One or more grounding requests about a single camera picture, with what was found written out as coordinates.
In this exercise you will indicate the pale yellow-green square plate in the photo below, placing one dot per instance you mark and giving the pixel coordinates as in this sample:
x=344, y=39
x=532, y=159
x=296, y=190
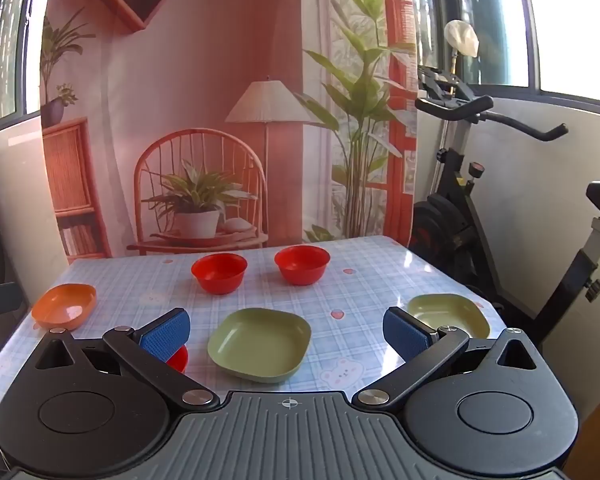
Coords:
x=450, y=315

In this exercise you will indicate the orange square plate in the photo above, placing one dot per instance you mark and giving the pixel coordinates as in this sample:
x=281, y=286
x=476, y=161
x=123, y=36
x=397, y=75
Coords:
x=62, y=305

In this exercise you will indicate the green square plate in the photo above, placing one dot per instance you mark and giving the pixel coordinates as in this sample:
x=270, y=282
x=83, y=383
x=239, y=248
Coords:
x=260, y=345

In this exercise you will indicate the window with patterned glass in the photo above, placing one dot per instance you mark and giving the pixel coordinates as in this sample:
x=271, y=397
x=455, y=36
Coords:
x=2, y=35

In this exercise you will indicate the red plastic bowl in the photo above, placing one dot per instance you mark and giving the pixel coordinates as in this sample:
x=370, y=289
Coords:
x=219, y=272
x=301, y=264
x=181, y=360

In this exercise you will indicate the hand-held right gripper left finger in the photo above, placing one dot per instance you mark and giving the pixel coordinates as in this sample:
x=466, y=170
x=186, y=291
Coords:
x=165, y=335

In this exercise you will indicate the printed room backdrop cloth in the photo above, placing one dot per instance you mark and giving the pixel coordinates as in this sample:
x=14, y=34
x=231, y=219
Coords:
x=205, y=85

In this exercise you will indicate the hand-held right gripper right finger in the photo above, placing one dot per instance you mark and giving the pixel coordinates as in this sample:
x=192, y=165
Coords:
x=405, y=332

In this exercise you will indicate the white cloth bag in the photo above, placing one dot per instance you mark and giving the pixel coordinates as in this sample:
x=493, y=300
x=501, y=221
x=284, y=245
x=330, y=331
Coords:
x=462, y=37

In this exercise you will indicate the dark framed window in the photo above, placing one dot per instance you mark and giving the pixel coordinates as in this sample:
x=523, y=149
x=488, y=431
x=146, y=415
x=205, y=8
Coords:
x=485, y=20

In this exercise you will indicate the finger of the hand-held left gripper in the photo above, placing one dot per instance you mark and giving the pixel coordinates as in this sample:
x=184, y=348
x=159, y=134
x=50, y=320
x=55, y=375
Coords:
x=0, y=300

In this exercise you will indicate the black exercise bike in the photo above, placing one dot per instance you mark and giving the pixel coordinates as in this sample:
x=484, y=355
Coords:
x=455, y=220

